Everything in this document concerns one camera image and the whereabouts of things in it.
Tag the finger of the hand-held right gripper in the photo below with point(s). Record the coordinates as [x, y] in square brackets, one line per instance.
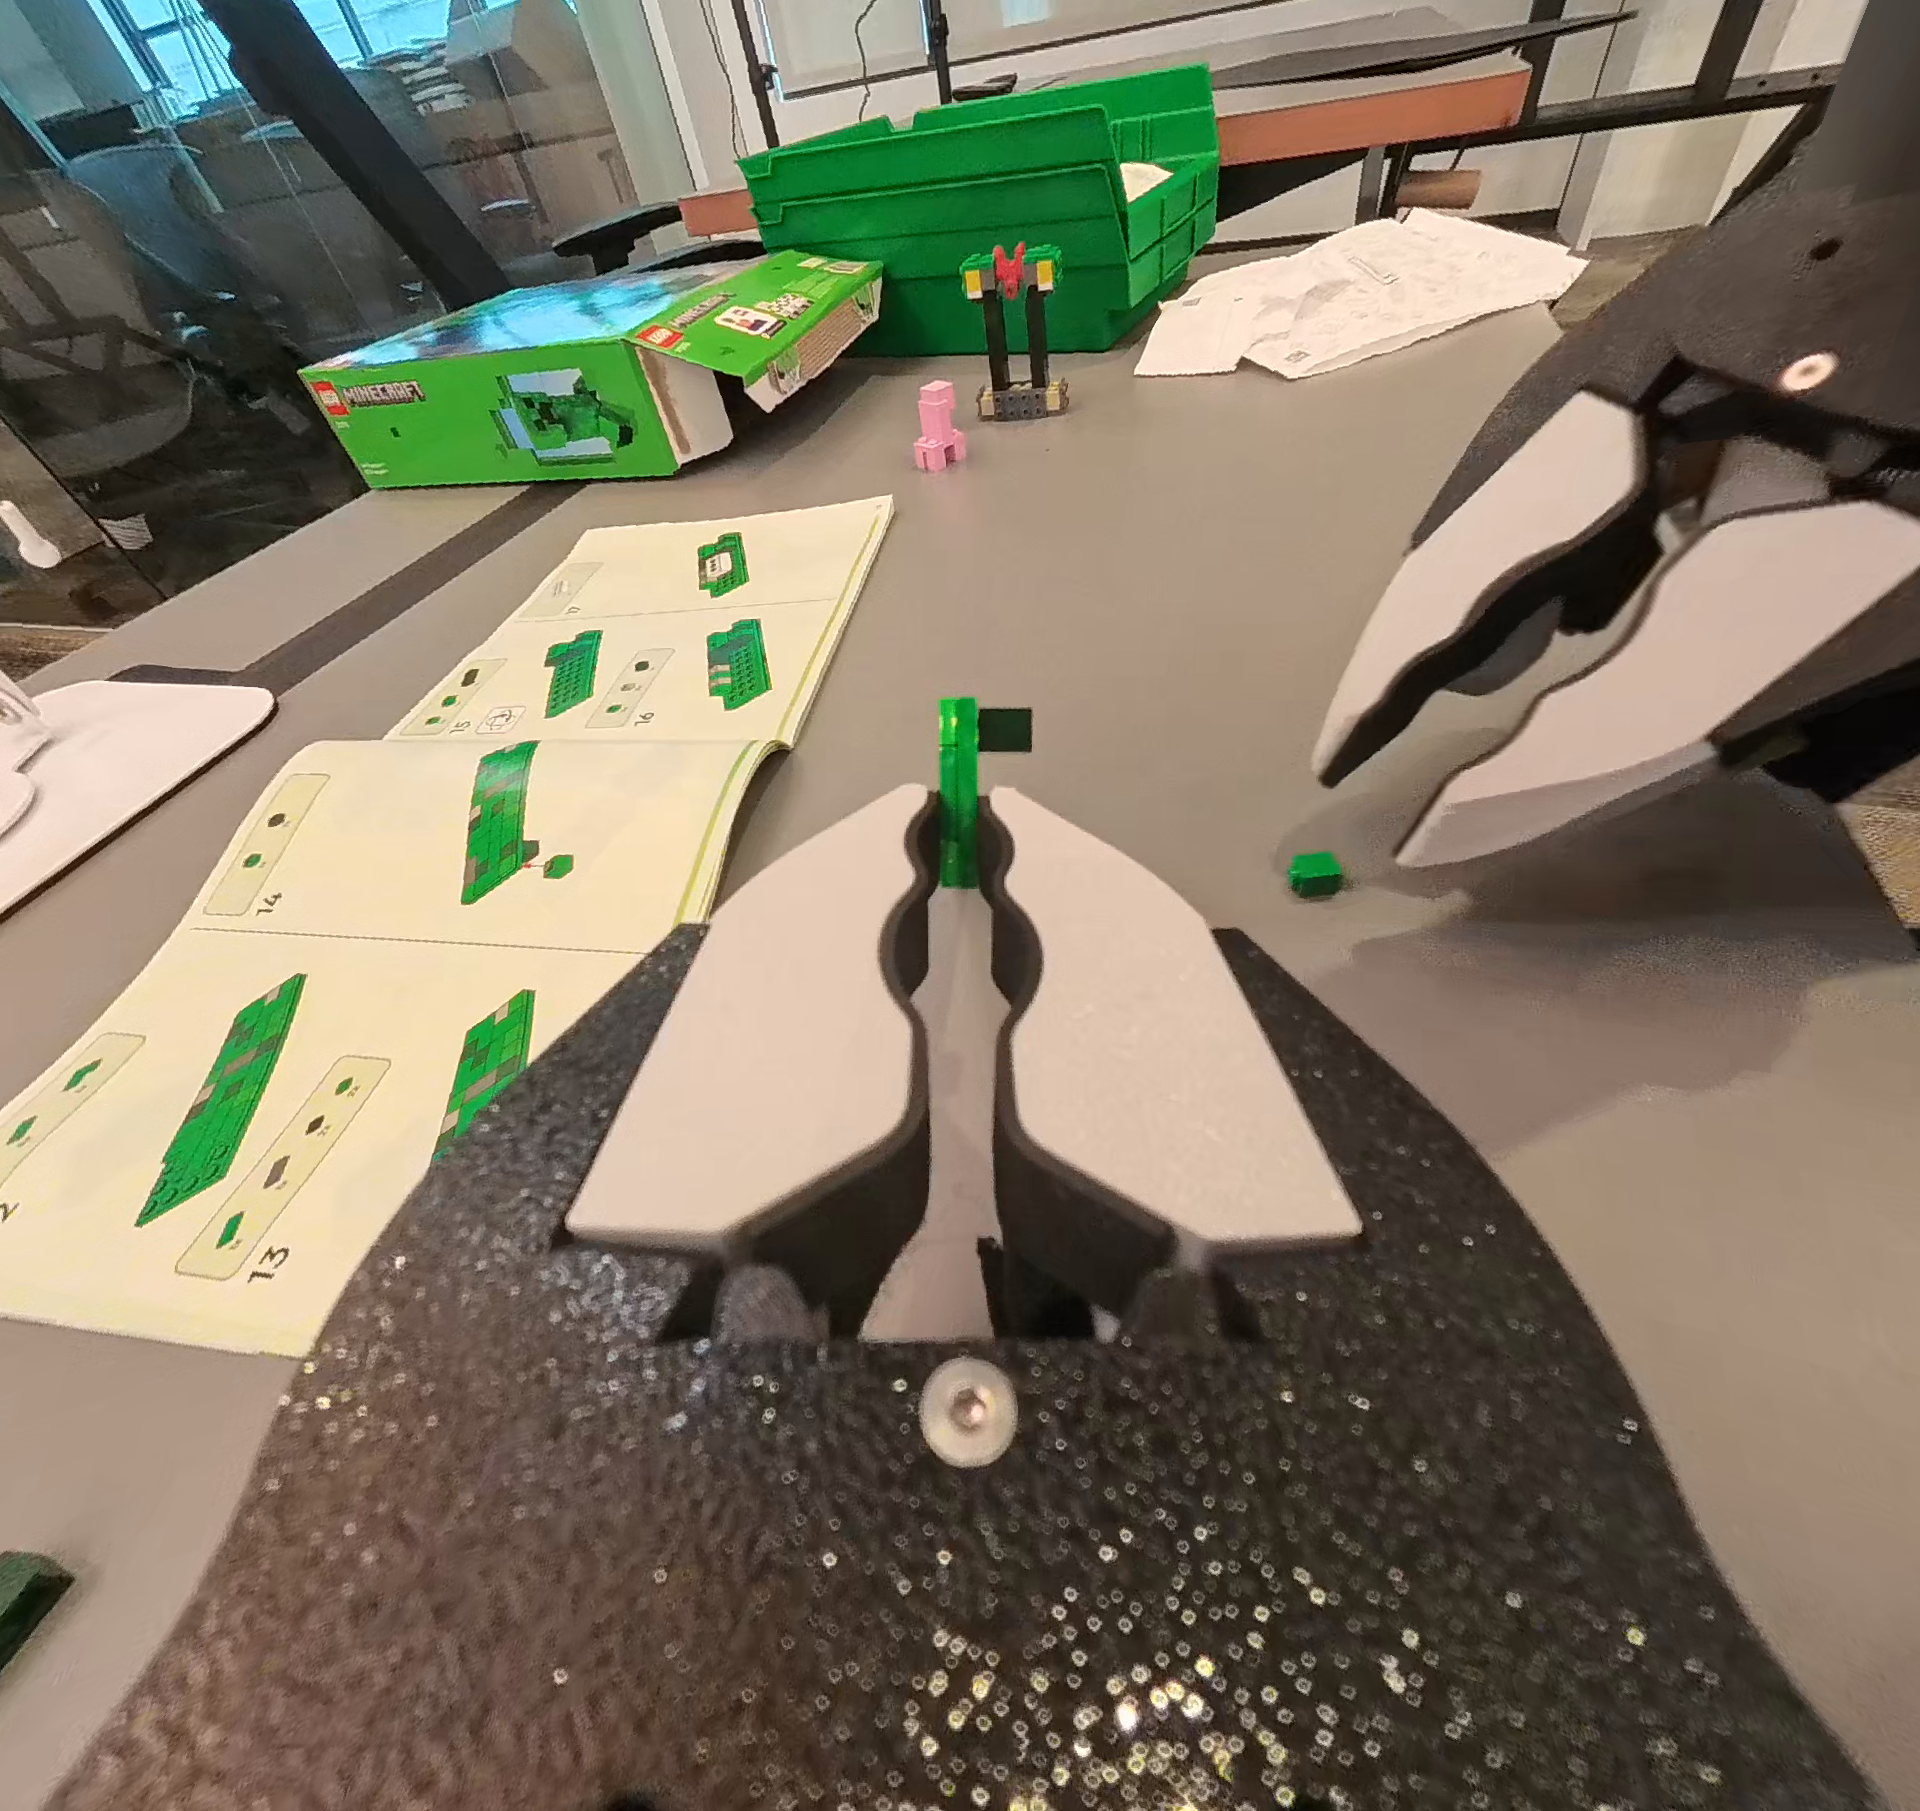
[1696, 658]
[1501, 522]

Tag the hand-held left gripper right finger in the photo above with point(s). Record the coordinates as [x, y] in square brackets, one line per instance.
[1186, 1077]

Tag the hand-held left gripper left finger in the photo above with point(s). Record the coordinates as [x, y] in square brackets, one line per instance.
[751, 1077]

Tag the small bright green brick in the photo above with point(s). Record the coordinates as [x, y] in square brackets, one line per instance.
[1317, 875]

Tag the green brick plate assembly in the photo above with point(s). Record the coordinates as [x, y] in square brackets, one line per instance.
[958, 821]

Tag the grey desk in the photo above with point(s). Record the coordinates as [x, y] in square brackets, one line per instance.
[1275, 612]

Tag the brown-edged side desk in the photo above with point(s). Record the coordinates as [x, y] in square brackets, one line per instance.
[1350, 118]

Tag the white paper sheets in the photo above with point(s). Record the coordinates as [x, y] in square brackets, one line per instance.
[1350, 297]

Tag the open building instruction booklet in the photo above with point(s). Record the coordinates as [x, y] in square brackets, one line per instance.
[450, 867]

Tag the black brick tower model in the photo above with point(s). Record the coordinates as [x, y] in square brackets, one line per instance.
[1018, 343]

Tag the pink brick pig figure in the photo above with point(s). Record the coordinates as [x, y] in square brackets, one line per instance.
[939, 435]

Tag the green plastic bin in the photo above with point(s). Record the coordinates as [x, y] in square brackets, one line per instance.
[960, 207]

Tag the black board on white stand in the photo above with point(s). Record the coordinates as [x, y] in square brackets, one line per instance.
[135, 762]

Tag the green toy set box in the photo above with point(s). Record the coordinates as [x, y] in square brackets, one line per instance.
[495, 410]

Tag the pile of loose small bricks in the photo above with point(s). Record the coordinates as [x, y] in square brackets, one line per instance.
[27, 1602]

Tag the black office chair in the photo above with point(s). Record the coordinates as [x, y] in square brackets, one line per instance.
[330, 132]

